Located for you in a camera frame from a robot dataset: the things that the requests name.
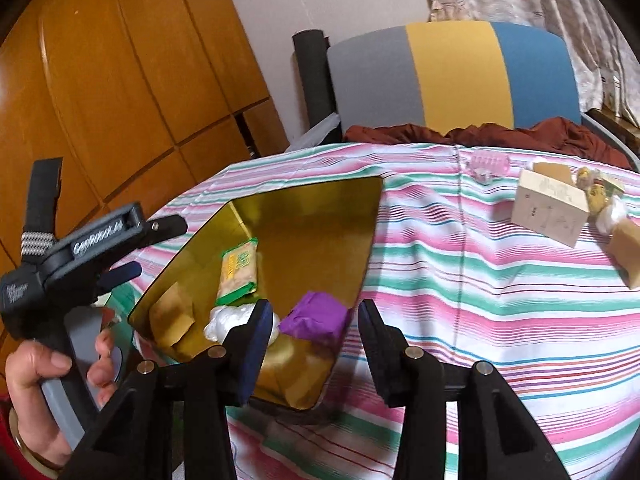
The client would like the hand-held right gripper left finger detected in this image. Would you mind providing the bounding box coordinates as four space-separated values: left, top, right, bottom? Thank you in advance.
65 299 275 480

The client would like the grey yellow blue chair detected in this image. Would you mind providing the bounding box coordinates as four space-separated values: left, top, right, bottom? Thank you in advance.
310 20 640 169

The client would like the yellow snack packet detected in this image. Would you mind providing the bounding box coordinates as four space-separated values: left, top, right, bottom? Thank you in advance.
587 185 614 217
577 167 602 192

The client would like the striped pink green tablecloth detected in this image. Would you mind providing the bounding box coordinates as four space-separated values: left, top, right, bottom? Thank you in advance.
106 142 640 480

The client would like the cream carton with scribbles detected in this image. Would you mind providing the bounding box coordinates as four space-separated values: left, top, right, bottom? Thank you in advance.
510 161 591 249

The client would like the white carton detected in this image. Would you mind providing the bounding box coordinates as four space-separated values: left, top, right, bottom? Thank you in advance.
602 71 624 109

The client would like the person's left hand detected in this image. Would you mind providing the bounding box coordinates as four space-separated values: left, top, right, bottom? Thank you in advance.
5 329 117 467

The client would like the wooden wardrobe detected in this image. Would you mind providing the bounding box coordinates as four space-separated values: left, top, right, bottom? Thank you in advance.
0 0 292 306

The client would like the rust brown cloth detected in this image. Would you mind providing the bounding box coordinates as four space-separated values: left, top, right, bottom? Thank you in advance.
343 116 634 171

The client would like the gold mirrored tray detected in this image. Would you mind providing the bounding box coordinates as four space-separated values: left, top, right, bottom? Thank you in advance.
127 176 384 412

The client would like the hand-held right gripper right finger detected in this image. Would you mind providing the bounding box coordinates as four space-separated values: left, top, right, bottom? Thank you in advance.
357 299 571 480

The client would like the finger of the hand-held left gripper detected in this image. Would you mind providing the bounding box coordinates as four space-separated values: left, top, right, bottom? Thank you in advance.
144 214 189 249
97 262 144 297

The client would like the person's left forearm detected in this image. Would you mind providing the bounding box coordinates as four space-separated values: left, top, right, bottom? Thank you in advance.
0 394 63 480

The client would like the green biscuit packet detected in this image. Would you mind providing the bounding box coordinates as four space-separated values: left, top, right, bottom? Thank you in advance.
215 237 260 307

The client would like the wooden side table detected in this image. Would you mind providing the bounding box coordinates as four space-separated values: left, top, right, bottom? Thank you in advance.
584 106 640 147

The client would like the purple packet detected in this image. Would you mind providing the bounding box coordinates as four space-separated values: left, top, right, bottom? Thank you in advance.
277 290 352 349

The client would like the black foam cylinder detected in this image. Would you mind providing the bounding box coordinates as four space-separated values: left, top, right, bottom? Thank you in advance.
292 28 337 134

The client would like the crinkled white plastic bag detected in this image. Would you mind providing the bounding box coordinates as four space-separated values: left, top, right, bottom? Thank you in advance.
203 302 282 349

